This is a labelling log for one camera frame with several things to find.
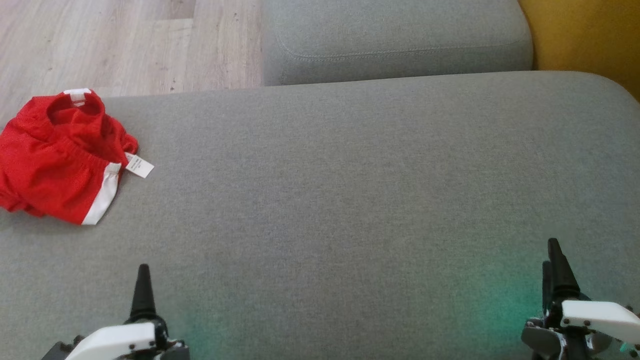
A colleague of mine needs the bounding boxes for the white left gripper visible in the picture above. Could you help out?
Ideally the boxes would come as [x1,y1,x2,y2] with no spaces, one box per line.
[41,263,191,360]

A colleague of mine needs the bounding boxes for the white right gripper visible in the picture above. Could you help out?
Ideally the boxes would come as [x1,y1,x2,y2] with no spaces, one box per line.
[521,238,640,360]

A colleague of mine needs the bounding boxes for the red mesh shorts white stripe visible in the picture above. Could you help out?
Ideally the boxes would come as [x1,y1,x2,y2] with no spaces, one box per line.
[0,132,124,226]

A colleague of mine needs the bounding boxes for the red T-shirt white trim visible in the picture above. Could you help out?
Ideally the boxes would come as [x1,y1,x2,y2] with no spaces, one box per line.
[0,88,155,179]

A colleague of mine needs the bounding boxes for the large grey sofa seat cushion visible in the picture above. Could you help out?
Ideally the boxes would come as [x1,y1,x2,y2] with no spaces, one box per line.
[0,70,640,360]

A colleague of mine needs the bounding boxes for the wide yellow sofa backrest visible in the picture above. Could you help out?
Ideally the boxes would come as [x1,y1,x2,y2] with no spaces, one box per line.
[517,0,640,103]

